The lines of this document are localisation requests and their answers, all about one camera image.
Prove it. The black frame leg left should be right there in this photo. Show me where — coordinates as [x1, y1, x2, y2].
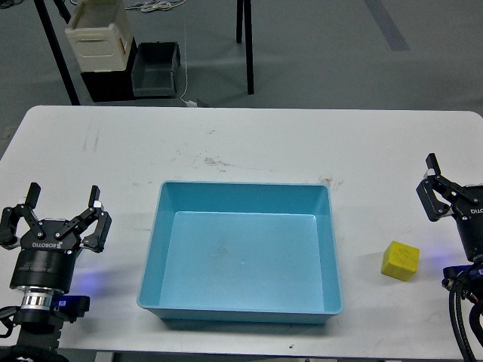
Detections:
[33, 0, 80, 106]

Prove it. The yellow block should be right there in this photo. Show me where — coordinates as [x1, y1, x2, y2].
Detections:
[380, 241, 420, 281]

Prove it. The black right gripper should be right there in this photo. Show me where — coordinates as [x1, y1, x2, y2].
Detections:
[416, 153, 482, 262]

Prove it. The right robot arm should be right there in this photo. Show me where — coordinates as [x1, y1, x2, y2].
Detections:
[416, 153, 482, 361]

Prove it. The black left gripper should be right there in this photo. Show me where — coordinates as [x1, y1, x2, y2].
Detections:
[1, 183, 112, 293]

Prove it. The white coiled rope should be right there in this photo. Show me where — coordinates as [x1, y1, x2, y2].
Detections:
[124, 0, 188, 13]

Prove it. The light blue plastic box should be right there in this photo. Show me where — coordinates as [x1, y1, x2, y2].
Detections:
[137, 181, 343, 324]

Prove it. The white cable with plug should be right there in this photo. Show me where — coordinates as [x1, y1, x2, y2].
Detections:
[180, 18, 198, 108]

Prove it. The dark grey open bin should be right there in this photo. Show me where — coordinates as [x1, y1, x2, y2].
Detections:
[131, 41, 180, 98]

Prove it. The black frame legs centre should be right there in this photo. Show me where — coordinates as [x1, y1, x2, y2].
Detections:
[235, 0, 254, 95]

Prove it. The cream plastic crate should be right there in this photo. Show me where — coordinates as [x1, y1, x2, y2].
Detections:
[65, 1, 134, 72]

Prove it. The black crate under cream crate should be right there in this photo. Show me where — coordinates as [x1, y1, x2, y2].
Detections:
[81, 40, 137, 103]

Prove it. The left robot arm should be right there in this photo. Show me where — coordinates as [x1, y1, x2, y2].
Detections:
[1, 183, 112, 361]

